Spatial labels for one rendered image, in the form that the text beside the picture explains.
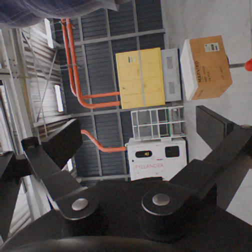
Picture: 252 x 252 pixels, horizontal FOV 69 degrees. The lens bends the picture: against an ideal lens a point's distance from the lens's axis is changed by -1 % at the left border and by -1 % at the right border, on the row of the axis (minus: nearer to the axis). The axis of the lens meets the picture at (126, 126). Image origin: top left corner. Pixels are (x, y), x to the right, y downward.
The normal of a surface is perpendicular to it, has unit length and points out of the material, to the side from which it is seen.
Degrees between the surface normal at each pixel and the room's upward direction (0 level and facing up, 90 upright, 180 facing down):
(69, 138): 180
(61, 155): 180
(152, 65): 90
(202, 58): 90
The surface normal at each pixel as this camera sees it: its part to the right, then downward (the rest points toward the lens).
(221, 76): -0.13, -0.23
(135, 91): -0.09, 0.15
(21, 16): 0.40, 0.91
